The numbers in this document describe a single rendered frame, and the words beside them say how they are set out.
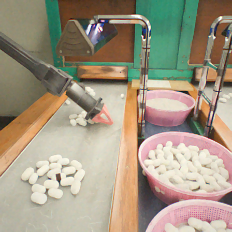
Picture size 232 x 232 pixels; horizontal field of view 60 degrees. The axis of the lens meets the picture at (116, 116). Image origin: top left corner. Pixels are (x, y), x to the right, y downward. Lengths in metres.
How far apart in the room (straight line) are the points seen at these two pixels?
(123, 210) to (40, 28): 1.93
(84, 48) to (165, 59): 0.85
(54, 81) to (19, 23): 1.55
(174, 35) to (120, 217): 1.01
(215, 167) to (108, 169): 0.30
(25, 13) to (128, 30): 1.22
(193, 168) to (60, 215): 0.36
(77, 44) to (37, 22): 1.74
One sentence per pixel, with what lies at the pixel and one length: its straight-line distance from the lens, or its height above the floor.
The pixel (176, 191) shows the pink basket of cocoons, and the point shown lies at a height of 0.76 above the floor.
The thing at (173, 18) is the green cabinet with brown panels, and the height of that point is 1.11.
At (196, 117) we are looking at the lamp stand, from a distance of 0.92.
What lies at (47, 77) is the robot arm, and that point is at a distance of 0.76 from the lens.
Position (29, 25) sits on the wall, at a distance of 2.20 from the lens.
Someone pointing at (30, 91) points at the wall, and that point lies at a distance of 2.35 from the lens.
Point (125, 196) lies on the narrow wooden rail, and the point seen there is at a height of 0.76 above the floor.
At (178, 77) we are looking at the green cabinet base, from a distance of 1.27.
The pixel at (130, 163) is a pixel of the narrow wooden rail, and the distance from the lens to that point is 0.55.
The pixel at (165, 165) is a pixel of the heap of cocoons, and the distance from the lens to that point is 0.60.
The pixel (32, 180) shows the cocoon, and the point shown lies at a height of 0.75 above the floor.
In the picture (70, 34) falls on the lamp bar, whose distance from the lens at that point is 0.44.
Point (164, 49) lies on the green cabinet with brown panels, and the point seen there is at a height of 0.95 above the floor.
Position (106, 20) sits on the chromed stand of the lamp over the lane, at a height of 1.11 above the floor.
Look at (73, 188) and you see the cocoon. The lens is 0.50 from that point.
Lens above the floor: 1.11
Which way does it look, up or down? 26 degrees down
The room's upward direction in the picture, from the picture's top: straight up
